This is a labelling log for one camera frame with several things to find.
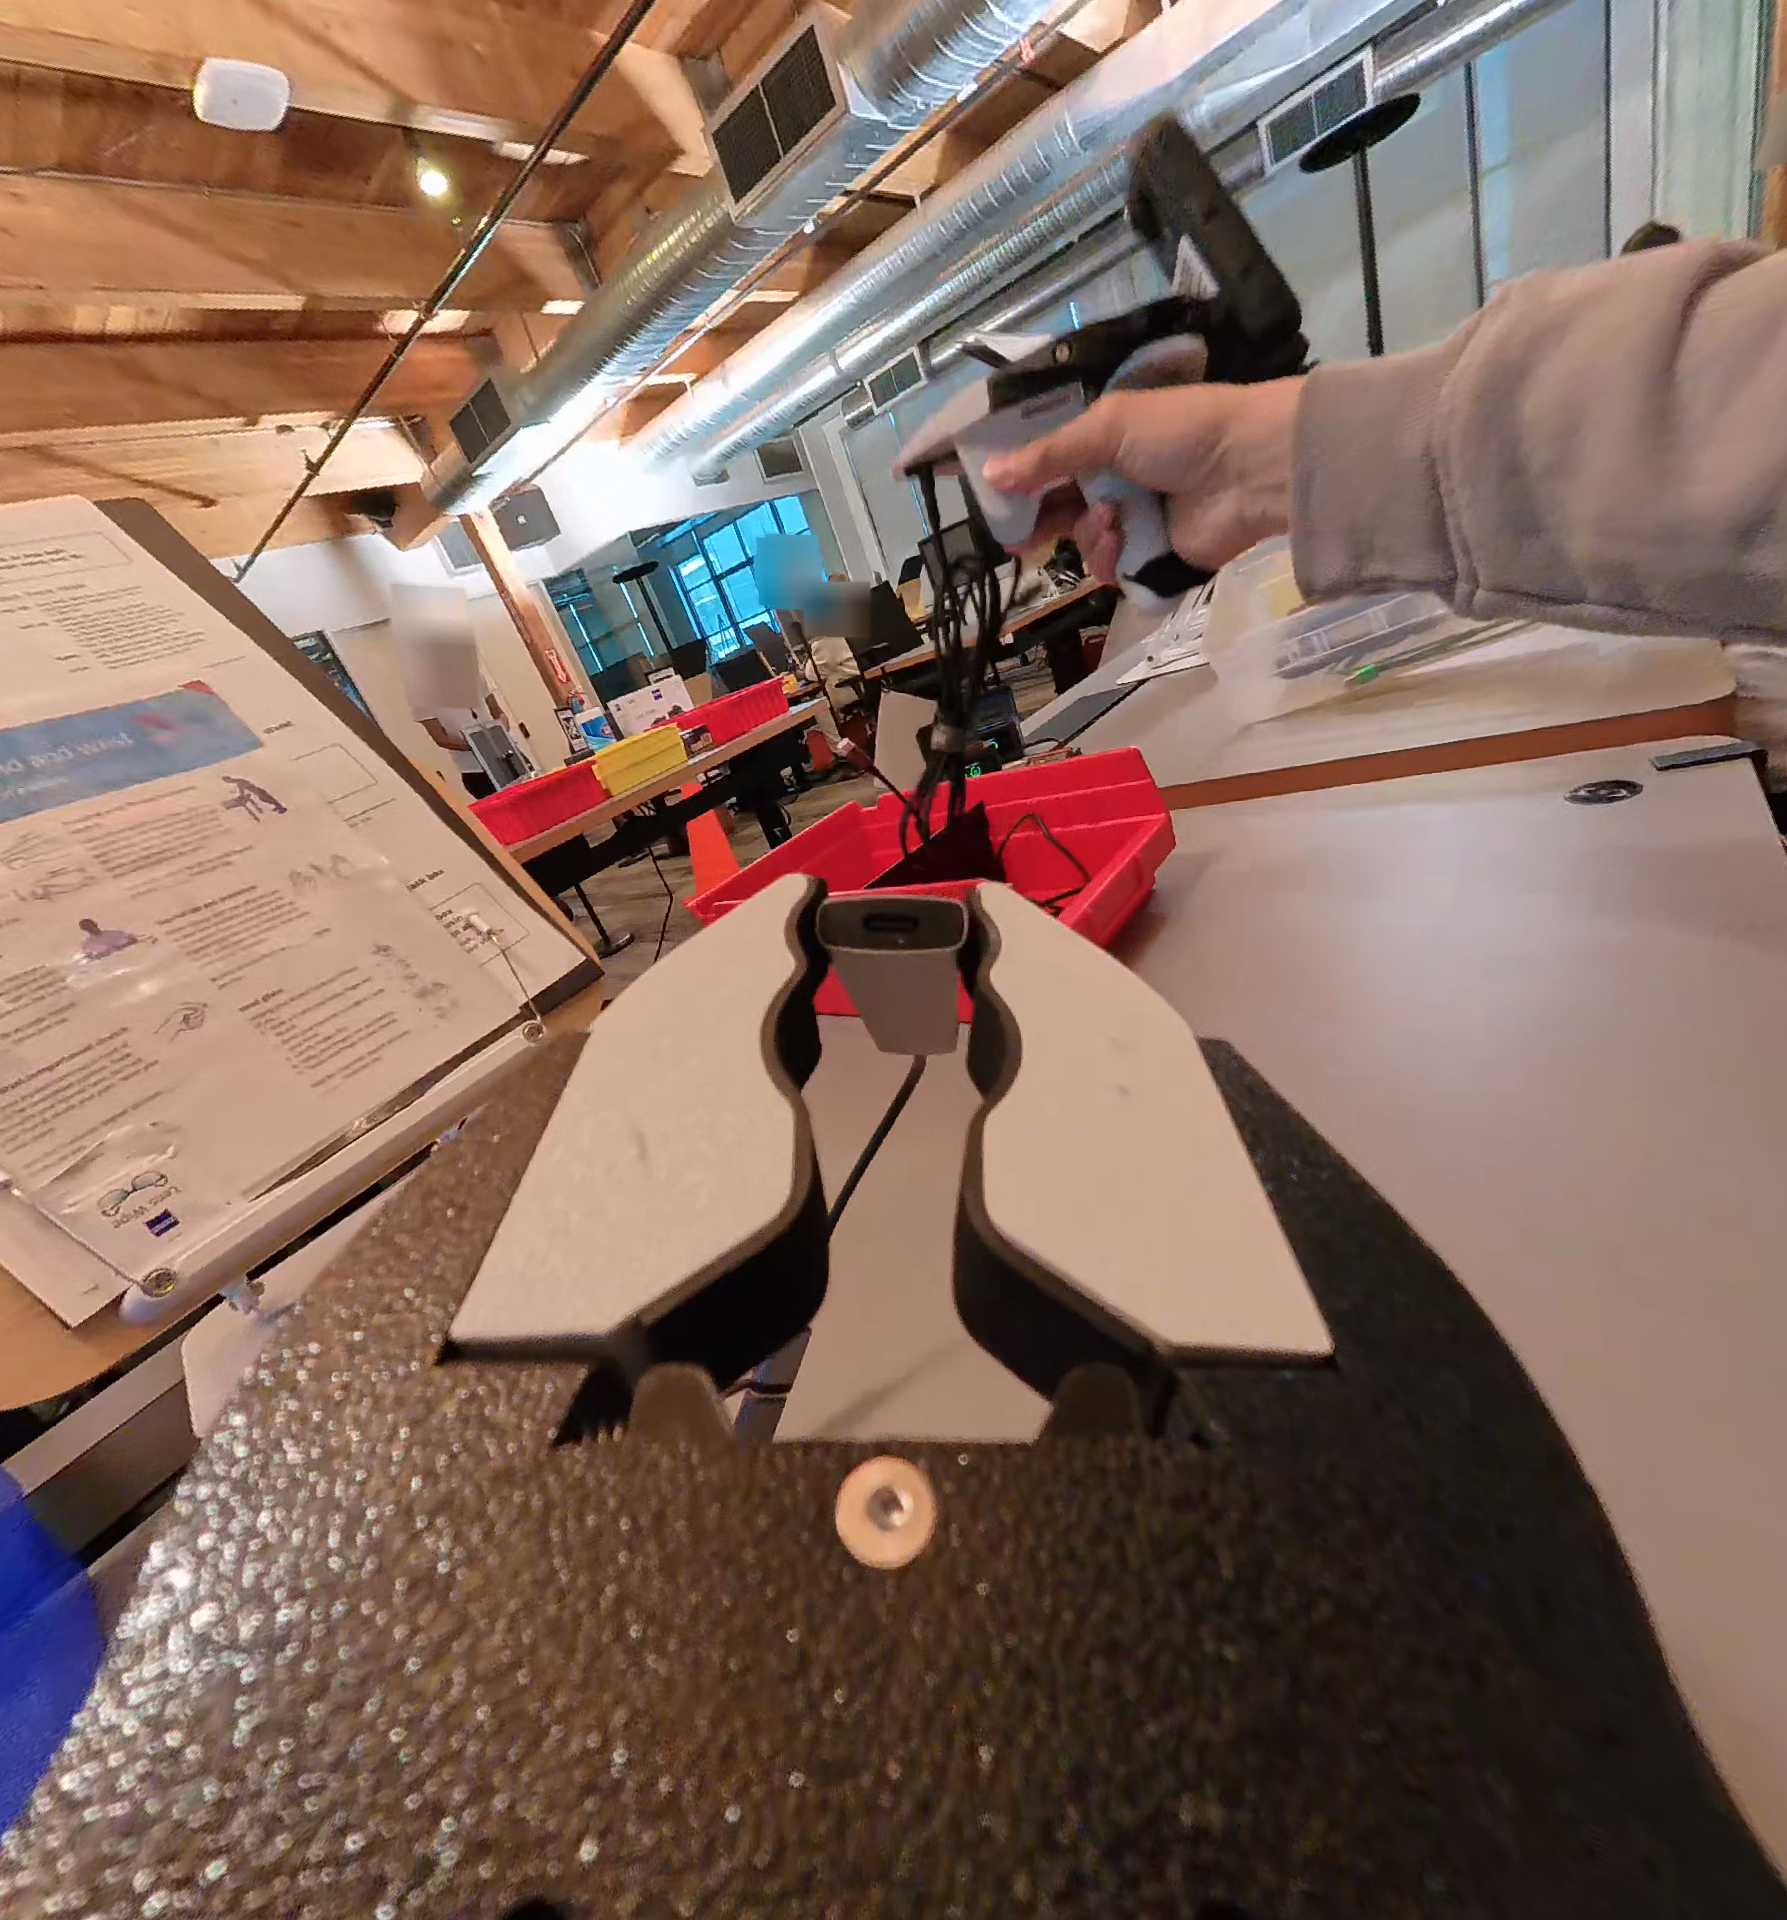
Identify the red plastic bin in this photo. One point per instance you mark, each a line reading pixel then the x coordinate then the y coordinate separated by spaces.
pixel 1089 838

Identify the large black vent grille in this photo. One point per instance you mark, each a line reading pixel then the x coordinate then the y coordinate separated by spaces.
pixel 773 114

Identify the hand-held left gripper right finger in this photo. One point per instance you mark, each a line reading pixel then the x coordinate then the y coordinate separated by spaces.
pixel 1132 1170

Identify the small red bin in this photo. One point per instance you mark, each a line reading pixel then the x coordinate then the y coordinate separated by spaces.
pixel 532 800
pixel 735 707

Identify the orange traffic cone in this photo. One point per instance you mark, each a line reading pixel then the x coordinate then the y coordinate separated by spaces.
pixel 707 857

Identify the person's right forearm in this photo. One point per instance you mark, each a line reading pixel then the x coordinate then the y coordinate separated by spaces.
pixel 1582 449

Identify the small yellow bin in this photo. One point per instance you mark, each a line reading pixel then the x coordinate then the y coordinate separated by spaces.
pixel 638 761

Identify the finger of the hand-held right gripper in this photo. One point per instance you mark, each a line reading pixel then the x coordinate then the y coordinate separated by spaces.
pixel 999 425
pixel 1011 351

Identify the black floor lamp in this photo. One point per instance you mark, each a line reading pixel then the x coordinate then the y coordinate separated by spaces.
pixel 1364 223

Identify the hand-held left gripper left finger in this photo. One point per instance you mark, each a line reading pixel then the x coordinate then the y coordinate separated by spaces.
pixel 652 1141

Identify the black wall speaker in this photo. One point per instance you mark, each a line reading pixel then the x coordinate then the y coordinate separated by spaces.
pixel 526 517

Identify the brown document stand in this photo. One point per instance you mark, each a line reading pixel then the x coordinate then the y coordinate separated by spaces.
pixel 383 719

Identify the black charger with green light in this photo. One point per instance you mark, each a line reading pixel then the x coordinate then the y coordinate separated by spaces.
pixel 984 733

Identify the clear plastic bag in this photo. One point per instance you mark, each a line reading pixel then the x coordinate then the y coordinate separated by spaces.
pixel 1433 652

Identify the silver air duct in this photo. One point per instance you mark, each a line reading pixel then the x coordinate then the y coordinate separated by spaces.
pixel 638 284
pixel 1013 209

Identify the black bin divider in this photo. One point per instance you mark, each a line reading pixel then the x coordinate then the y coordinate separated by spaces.
pixel 938 861

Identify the small black vent grille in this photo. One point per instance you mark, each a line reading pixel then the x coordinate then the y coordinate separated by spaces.
pixel 480 420

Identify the blue cloth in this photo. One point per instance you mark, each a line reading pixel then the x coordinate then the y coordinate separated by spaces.
pixel 1 1634

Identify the black ceiling rod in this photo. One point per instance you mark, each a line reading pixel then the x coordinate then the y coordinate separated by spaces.
pixel 442 293

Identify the person's right hand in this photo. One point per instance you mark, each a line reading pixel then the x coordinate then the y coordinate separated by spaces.
pixel 1208 458

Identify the grey usb-c adapter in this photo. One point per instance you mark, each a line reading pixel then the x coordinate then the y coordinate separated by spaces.
pixel 895 983

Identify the laminated instruction sheet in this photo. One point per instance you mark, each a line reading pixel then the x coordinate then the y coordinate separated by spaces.
pixel 156 900

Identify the white ceiling sensor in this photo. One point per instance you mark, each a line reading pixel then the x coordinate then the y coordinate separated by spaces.
pixel 242 94

